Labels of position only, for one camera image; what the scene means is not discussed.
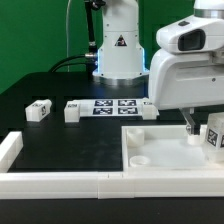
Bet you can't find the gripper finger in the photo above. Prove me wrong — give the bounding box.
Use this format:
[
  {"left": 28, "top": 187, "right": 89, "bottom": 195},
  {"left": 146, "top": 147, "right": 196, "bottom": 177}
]
[{"left": 180, "top": 108, "right": 200, "bottom": 135}]

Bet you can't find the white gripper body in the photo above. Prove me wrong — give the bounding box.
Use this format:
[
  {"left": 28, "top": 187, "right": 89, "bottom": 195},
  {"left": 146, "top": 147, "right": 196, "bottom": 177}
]
[{"left": 148, "top": 16, "right": 224, "bottom": 110}]

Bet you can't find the white square tabletop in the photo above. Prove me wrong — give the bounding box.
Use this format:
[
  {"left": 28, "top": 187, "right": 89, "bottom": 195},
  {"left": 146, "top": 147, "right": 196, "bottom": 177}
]
[{"left": 122, "top": 125, "right": 224, "bottom": 171}]

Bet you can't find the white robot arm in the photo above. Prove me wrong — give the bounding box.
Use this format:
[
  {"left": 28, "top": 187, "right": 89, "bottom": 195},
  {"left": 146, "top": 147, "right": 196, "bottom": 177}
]
[{"left": 85, "top": 0, "right": 224, "bottom": 135}]

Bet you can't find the white U-shaped obstacle fence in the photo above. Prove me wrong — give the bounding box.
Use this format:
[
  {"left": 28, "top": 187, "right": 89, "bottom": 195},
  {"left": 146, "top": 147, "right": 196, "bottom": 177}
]
[{"left": 0, "top": 131, "right": 224, "bottom": 199}]

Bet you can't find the AprilTag base sheet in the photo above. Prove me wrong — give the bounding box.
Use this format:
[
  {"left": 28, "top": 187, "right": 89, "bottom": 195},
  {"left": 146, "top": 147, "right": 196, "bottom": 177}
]
[{"left": 68, "top": 98, "right": 160, "bottom": 118}]

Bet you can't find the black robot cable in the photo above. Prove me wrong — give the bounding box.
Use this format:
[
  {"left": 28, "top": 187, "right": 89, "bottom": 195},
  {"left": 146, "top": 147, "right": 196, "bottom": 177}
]
[{"left": 48, "top": 0, "right": 101, "bottom": 73}]

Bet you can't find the white hanging cable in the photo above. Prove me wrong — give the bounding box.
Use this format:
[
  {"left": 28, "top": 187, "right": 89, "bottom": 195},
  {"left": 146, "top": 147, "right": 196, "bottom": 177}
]
[{"left": 65, "top": 0, "right": 73, "bottom": 73}]

